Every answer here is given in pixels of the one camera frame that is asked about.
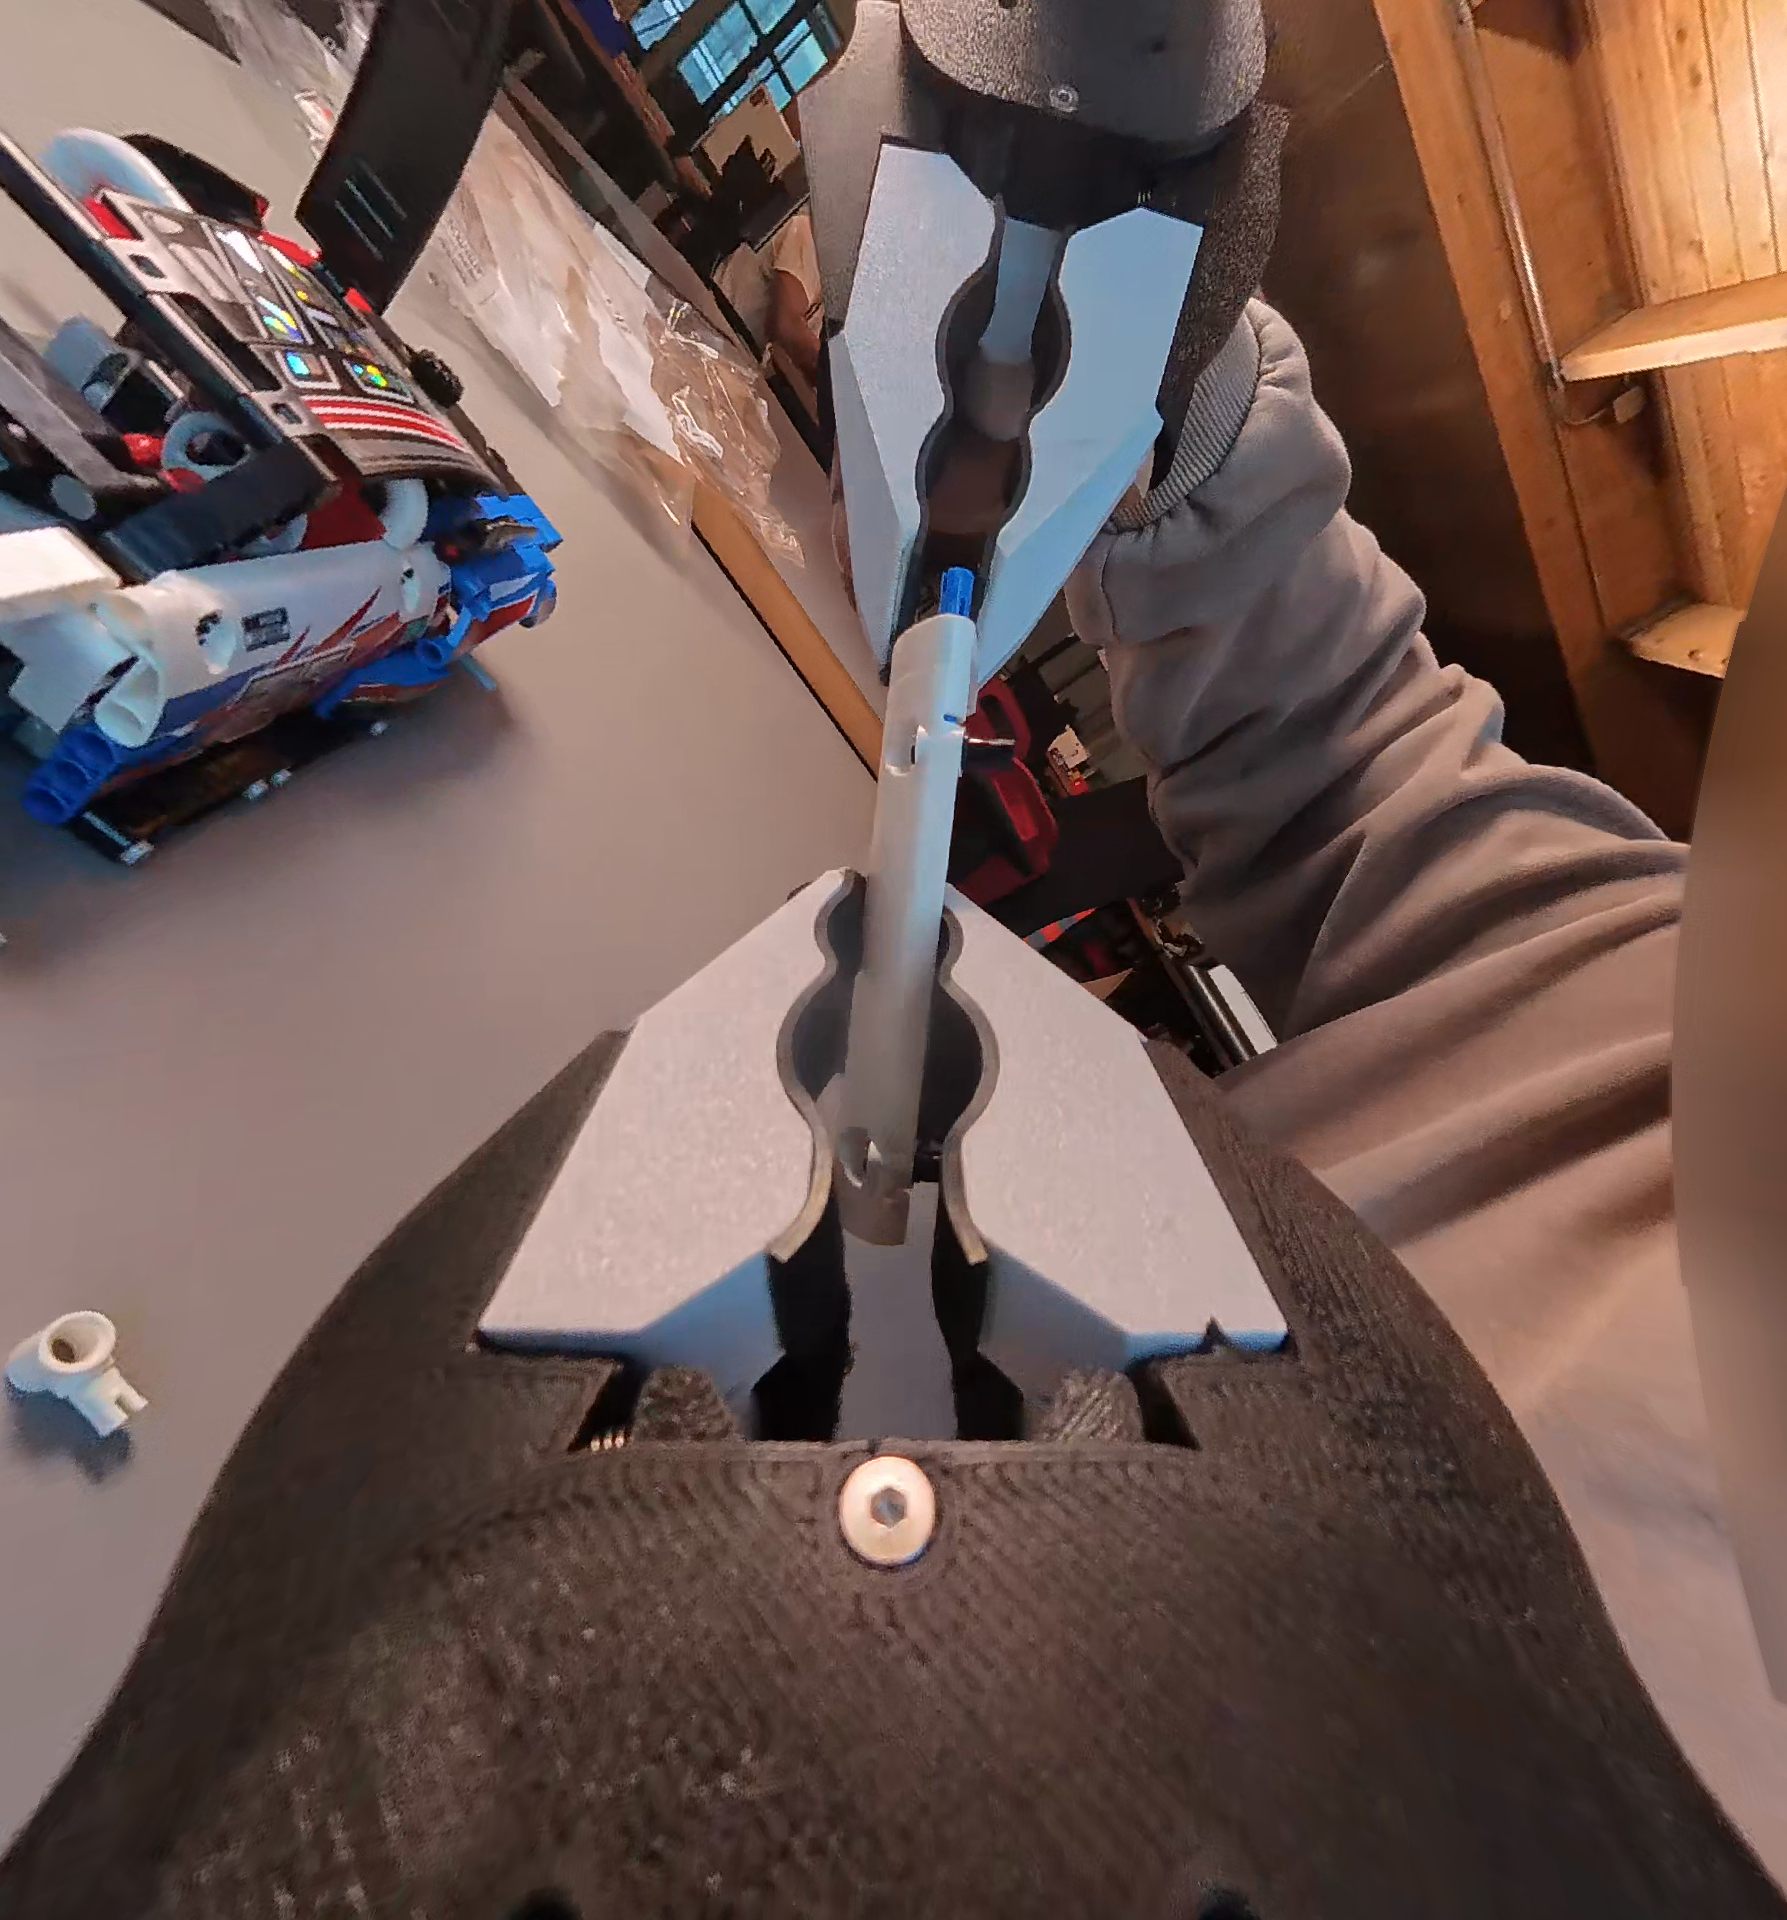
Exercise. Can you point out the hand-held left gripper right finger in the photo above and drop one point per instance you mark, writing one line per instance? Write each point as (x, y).
(1118, 1202)

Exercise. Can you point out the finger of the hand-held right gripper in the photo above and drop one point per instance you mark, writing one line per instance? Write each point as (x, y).
(1104, 389)
(893, 358)

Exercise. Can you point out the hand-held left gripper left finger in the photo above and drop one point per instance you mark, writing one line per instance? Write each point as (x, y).
(652, 1172)

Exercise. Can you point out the red and white lego panel assembly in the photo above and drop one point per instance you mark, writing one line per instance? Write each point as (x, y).
(908, 931)

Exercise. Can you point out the person's right forearm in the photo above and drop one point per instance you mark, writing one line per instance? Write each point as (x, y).
(1359, 749)

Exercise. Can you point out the small white lego connector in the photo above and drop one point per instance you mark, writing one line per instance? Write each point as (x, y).
(75, 1370)

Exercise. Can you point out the lego race car model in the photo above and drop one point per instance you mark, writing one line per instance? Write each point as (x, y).
(233, 494)

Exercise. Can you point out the crumpled clear plastic bags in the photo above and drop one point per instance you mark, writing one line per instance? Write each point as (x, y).
(607, 330)

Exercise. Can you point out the person's beige sweatshirt torso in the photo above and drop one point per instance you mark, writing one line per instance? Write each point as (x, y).
(1583, 1424)

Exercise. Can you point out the wooden wall shelf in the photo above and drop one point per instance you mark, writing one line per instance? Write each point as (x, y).
(1688, 322)

